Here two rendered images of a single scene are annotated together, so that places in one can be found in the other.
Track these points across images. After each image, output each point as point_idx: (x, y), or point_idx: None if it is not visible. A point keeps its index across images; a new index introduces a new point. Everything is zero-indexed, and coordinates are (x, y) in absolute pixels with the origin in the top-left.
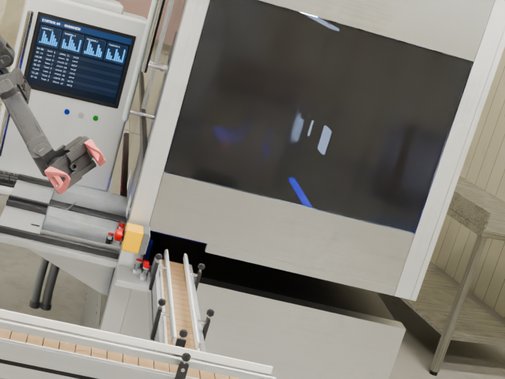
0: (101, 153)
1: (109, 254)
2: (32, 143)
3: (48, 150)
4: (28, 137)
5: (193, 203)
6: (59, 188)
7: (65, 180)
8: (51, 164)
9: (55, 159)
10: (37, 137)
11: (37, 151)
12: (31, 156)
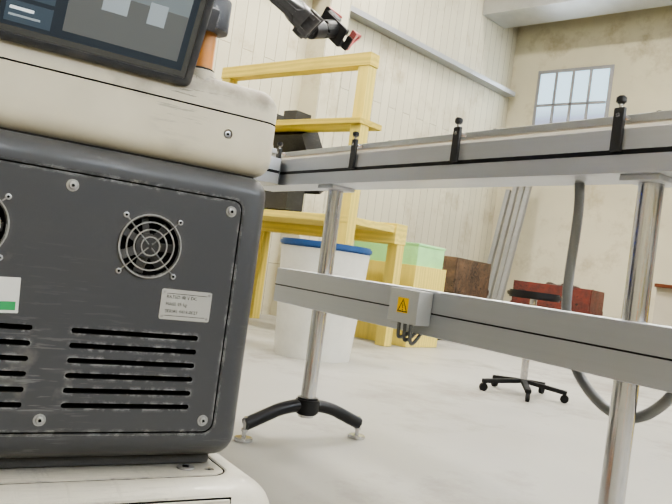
0: (341, 18)
1: None
2: (306, 7)
3: (319, 15)
4: (294, 0)
5: None
6: (350, 46)
7: (356, 40)
8: (323, 26)
9: (323, 22)
10: (301, 2)
11: (318, 15)
12: (319, 20)
